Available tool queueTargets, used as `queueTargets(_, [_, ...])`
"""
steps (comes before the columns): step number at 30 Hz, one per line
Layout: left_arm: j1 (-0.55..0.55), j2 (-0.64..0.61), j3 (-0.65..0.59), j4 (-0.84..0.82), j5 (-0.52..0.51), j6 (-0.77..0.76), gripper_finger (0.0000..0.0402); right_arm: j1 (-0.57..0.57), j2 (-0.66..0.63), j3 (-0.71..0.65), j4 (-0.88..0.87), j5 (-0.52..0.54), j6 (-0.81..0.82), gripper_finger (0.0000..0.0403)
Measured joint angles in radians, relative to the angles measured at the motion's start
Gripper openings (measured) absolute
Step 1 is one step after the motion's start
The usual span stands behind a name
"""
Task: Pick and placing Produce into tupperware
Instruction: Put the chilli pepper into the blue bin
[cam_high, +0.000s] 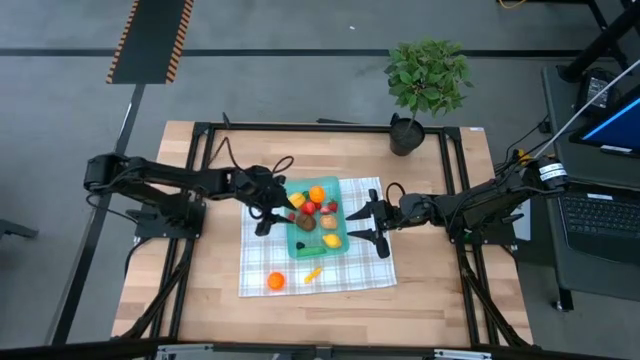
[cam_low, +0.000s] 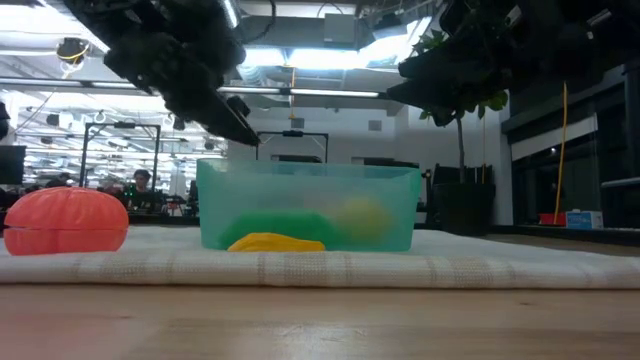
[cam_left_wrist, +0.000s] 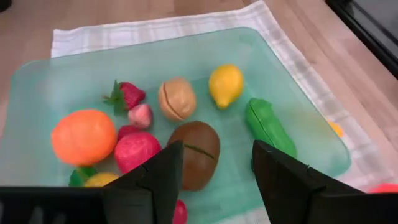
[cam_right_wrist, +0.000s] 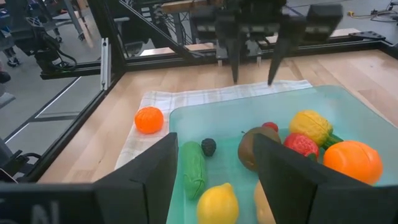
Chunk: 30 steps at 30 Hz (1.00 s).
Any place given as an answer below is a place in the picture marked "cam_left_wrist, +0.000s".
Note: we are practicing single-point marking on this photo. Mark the white checkered cloth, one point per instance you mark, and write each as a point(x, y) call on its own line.
point(155, 29)

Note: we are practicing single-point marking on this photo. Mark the yellow toy lemon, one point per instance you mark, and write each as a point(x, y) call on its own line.
point(226, 84)

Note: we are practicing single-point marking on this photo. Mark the teal translucent plastic container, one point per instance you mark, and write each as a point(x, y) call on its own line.
point(186, 53)

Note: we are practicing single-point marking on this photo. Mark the brown toy kiwi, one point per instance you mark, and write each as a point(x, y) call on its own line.
point(197, 154)

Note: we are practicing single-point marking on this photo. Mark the yellow toy banana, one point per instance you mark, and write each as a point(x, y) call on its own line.
point(336, 128)

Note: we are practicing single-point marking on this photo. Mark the green toy pea pod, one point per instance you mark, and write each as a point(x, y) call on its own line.
point(269, 127)

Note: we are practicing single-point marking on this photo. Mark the black aluminium table frame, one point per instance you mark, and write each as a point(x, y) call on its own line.
point(373, 40)

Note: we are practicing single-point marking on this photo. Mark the orange toy tangerine with leaf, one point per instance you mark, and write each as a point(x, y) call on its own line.
point(83, 137)

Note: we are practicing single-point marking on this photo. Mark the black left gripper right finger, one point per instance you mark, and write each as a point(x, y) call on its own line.
point(295, 196)

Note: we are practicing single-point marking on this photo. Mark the large red toy strawberry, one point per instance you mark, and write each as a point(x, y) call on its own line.
point(136, 151)

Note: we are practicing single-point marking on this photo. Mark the tan toy potato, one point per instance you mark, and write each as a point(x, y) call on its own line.
point(176, 99)

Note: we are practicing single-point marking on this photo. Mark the pink toy peach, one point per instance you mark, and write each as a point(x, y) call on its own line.
point(140, 115)

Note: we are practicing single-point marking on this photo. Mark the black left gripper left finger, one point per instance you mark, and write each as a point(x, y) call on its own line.
point(149, 193)

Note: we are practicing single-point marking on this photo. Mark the yellow toy bell pepper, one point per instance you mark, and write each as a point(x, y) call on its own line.
point(96, 180)

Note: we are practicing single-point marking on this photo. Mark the small strawberry with green leaves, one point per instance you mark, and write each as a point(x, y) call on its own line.
point(127, 95)

